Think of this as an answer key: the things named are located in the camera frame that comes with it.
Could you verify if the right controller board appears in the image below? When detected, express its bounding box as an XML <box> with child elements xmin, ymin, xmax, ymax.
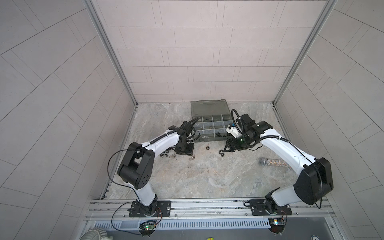
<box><xmin>268</xmin><ymin>218</ymin><xmax>286</xmax><ymax>234</ymax></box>

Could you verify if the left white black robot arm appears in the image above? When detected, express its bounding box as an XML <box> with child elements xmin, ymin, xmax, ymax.
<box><xmin>118</xmin><ymin>118</ymin><xmax>199</xmax><ymax>209</ymax></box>

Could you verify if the silver nuts pile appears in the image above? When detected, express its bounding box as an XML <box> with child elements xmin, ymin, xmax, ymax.
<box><xmin>160</xmin><ymin>148</ymin><xmax>177</xmax><ymax>159</ymax></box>

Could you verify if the controller board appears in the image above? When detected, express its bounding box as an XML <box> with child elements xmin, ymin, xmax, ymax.
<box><xmin>268</xmin><ymin>218</ymin><xmax>286</xmax><ymax>234</ymax></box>
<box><xmin>139</xmin><ymin>221</ymin><xmax>157</xmax><ymax>236</ymax></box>

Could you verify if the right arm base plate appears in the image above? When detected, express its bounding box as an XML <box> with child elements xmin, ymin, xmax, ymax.
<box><xmin>243</xmin><ymin>199</ymin><xmax>293</xmax><ymax>216</ymax></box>

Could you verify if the glitter tube with cap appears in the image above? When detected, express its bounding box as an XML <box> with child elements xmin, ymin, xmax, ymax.
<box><xmin>259</xmin><ymin>158</ymin><xmax>290</xmax><ymax>168</ymax></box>

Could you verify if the aluminium rail frame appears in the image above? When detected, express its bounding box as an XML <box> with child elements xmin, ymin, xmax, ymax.
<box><xmin>85</xmin><ymin>198</ymin><xmax>335</xmax><ymax>220</ymax></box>

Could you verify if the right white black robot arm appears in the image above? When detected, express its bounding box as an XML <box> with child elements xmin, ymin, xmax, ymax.
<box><xmin>221</xmin><ymin>109</ymin><xmax>334</xmax><ymax>215</ymax></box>

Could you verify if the grey compartment organizer box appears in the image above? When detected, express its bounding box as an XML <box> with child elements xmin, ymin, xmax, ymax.
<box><xmin>191</xmin><ymin>100</ymin><xmax>233</xmax><ymax>142</ymax></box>

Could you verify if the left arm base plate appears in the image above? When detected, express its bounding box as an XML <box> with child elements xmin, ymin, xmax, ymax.
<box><xmin>128</xmin><ymin>200</ymin><xmax>172</xmax><ymax>218</ymax></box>

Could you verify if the left controller board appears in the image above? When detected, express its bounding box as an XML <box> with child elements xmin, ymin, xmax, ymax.
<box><xmin>139</xmin><ymin>221</ymin><xmax>157</xmax><ymax>236</ymax></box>

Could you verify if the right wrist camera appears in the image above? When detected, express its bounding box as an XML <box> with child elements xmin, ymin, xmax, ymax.
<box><xmin>226</xmin><ymin>125</ymin><xmax>242</xmax><ymax>139</ymax></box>

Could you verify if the white fan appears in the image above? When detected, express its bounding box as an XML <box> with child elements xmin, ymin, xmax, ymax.
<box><xmin>80</xmin><ymin>228</ymin><xmax>113</xmax><ymax>240</ymax></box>

